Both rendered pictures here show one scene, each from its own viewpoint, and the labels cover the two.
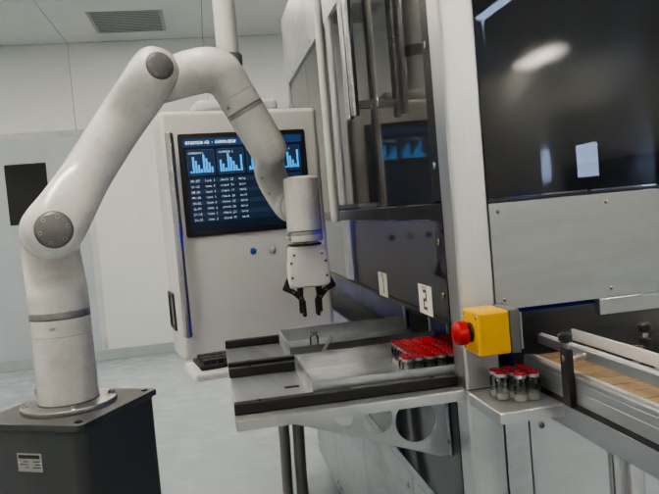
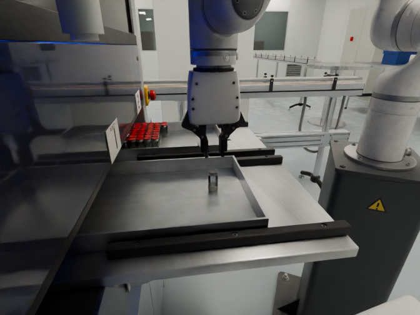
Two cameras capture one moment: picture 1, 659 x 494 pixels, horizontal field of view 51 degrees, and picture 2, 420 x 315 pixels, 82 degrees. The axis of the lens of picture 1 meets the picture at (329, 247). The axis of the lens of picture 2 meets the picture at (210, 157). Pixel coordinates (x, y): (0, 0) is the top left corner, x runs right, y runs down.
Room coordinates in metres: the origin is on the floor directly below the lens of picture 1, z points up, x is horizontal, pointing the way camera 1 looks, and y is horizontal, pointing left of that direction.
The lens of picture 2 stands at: (2.12, 0.07, 1.18)
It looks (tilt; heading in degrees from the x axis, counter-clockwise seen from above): 25 degrees down; 182
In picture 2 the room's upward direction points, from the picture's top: straight up
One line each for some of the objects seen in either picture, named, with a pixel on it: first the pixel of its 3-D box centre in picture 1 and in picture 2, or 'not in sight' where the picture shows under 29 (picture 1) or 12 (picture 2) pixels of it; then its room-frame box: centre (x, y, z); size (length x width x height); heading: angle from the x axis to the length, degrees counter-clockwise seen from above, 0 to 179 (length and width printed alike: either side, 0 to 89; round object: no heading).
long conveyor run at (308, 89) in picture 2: not in sight; (237, 85); (0.34, 0.20, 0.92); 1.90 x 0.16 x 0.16; 100
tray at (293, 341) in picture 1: (352, 337); (168, 192); (1.69, -0.04, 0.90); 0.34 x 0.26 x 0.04; 100
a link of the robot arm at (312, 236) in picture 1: (304, 237); (214, 58); (1.65, 0.06, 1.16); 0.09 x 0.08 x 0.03; 100
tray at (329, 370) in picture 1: (386, 365); (170, 137); (1.36, -0.09, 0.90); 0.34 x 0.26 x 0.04; 100
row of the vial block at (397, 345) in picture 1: (407, 359); (157, 135); (1.37, -0.14, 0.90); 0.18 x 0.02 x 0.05; 10
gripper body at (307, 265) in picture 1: (307, 263); (213, 94); (1.65, 0.06, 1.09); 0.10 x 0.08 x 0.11; 100
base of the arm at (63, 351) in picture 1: (65, 361); (386, 129); (1.41, 0.57, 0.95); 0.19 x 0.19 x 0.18
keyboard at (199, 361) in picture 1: (264, 351); not in sight; (2.01, 0.22, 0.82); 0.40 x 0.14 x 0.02; 110
